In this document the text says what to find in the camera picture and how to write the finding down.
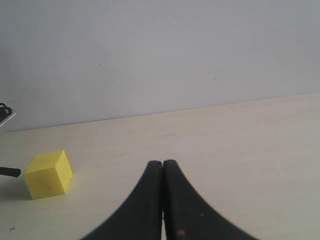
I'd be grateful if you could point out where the yellow cube block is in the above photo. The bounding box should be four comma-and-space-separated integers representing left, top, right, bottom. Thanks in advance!
23, 150, 73, 200

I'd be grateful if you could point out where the black and white marker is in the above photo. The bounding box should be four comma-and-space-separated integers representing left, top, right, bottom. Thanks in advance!
0, 167, 21, 178

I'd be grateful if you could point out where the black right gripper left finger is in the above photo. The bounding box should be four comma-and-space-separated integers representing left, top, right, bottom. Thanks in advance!
83, 160, 163, 240

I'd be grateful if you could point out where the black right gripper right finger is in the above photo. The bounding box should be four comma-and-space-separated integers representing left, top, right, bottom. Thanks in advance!
162, 159, 255, 240

